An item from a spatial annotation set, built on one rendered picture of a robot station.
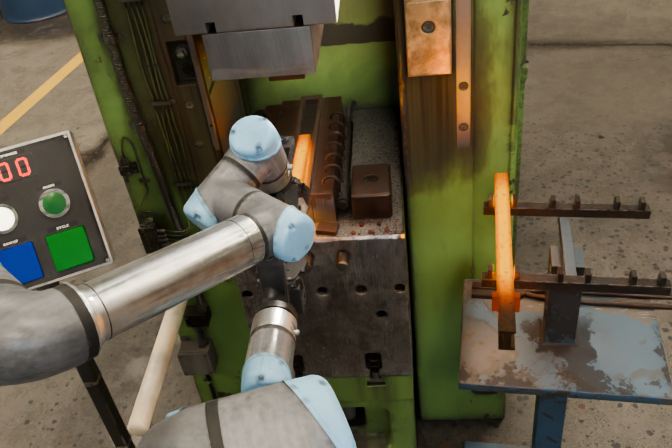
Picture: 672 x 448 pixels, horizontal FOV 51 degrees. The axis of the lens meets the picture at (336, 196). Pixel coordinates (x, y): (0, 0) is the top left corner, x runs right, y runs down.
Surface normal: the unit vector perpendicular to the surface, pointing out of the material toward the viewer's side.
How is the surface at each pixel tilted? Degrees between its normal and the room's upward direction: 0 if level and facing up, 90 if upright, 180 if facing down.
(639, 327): 0
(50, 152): 60
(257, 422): 14
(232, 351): 90
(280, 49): 90
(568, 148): 0
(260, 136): 28
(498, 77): 90
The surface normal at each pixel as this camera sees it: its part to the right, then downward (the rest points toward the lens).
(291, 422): 0.00, -0.51
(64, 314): 0.44, -0.46
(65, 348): 0.56, 0.24
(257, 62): -0.05, 0.60
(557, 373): -0.11, -0.80
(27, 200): 0.27, 0.05
